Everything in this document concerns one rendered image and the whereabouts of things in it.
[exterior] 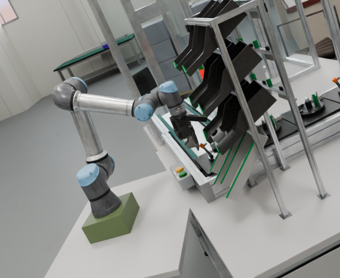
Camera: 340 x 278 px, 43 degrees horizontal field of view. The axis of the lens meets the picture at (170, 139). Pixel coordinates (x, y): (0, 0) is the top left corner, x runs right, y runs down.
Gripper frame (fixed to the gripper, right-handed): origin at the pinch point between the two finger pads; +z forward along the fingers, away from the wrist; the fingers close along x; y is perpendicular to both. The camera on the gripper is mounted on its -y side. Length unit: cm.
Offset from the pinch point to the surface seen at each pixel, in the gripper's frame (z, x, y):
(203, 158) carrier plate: 9.1, -6.4, -0.9
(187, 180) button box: 12.0, 2.0, 11.4
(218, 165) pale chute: 3.2, 20.8, -1.9
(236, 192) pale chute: 3.9, 48.1, 0.4
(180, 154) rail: 10.8, -29.7, 6.7
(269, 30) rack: -49, 53, -30
